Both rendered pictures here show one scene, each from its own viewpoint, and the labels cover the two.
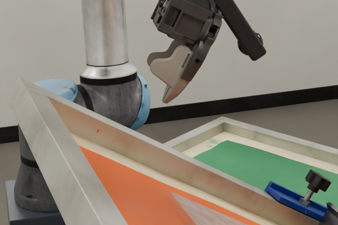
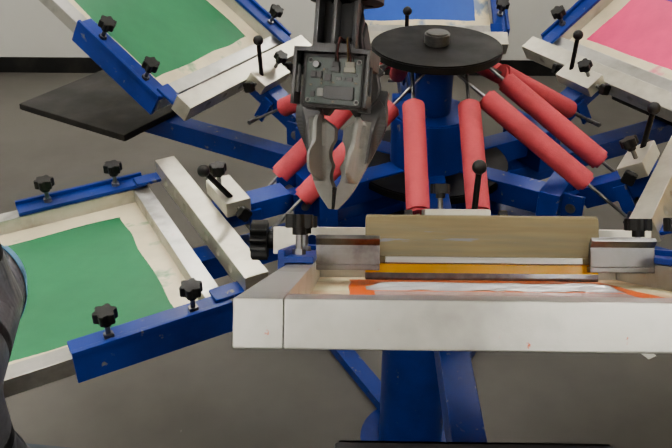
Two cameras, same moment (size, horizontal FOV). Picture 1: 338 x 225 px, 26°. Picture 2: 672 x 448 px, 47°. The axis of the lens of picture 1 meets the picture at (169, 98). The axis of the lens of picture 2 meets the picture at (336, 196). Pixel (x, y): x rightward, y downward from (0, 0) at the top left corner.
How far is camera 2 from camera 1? 0.98 m
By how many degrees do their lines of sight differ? 63
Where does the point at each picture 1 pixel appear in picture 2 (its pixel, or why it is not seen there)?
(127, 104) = (15, 283)
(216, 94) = not seen: outside the picture
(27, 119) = (403, 328)
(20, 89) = (281, 308)
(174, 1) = (370, 59)
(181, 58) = (359, 136)
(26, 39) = not seen: outside the picture
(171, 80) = (354, 172)
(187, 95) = not seen: outside the picture
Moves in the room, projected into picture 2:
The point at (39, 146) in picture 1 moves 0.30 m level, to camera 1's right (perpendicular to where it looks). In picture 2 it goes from (522, 332) to (568, 160)
